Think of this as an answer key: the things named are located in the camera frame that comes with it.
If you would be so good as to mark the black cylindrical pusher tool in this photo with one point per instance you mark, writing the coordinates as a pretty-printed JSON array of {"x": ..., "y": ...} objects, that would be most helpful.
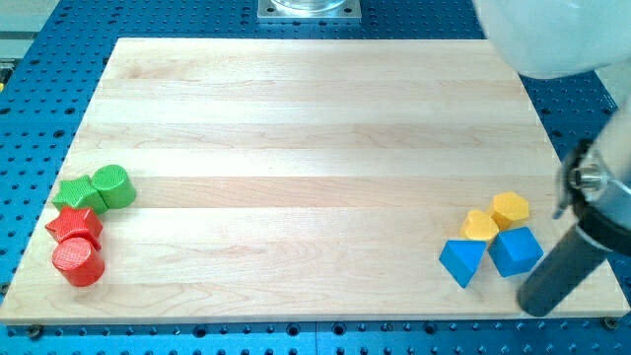
[{"x": 594, "y": 182}]

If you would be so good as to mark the green cylinder block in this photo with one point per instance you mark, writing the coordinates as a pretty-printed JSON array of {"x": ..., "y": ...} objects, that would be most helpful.
[{"x": 114, "y": 186}]

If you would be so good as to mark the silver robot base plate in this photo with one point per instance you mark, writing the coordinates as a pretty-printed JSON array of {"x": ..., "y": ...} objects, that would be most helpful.
[{"x": 278, "y": 11}]

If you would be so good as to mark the yellow heart block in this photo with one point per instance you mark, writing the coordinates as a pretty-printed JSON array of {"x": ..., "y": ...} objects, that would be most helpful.
[{"x": 478, "y": 226}]

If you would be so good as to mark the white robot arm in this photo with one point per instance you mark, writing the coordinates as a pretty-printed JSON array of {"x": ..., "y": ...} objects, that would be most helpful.
[{"x": 547, "y": 39}]

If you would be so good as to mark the wooden board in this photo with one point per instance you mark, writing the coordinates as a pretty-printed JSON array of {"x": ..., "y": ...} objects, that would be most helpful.
[{"x": 296, "y": 179}]

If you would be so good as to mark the yellow hexagon block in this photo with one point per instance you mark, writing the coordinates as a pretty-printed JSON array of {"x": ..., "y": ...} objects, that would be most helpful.
[{"x": 508, "y": 210}]

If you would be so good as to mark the red star block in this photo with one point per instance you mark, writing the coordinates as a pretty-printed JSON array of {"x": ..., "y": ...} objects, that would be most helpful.
[{"x": 72, "y": 223}]

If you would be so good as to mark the blue cube block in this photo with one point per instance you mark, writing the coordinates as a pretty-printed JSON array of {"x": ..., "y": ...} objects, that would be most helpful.
[{"x": 515, "y": 251}]

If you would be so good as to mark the green star block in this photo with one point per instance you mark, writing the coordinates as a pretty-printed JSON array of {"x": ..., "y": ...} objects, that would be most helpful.
[{"x": 79, "y": 193}]

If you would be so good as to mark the red cylinder block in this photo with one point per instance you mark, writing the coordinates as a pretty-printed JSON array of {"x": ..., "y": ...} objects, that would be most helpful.
[{"x": 78, "y": 262}]

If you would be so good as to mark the blue triangle block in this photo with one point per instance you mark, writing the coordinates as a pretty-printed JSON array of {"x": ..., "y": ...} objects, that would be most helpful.
[{"x": 461, "y": 258}]

